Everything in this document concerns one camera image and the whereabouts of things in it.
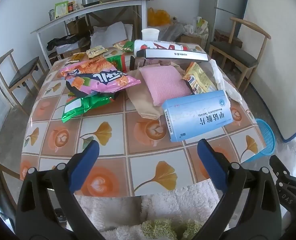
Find patterned tablecloth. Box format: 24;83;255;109
20;44;267;197

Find grey refrigerator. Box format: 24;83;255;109
214;0;252;30

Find blue plastic basket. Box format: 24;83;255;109
246;118;277;163

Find white strawberry print bottle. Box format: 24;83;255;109
134;39;188;55

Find pink sponge cloth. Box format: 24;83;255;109
139;65;192;107

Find small wooden stool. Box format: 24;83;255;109
214;29;244;49

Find green snack bag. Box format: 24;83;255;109
61;94;118;123

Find yellow biscuit packet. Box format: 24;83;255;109
182;62;218;95

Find wooden chair with dark seat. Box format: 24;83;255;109
208;17;272;94
0;49;46;108

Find green and white pouch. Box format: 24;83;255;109
54;1;69;17

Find green and red packet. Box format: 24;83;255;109
105;54;127;73

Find white side table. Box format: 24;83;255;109
30;0;148;69

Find yellow plastic bag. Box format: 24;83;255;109
147;7;171;27

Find grey plastic bag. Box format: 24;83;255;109
159;24;186;42

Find blue and white medicine box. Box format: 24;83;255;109
162;90;235;143

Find long silver box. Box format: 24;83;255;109
130;49;210;71

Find white cup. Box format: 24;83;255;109
141;28;160;41

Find pink snack bag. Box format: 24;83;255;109
60;57;141;97

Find white mattress with blue edge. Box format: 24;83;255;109
238;0;296;143

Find brown cardboard box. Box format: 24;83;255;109
66;17;91;35

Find white and green bag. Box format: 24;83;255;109
184;16;210;35

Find white crumpled sheet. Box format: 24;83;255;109
90;22;133;48

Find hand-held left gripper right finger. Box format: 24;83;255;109
195;138;283;240

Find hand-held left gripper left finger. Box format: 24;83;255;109
15;139;105;240

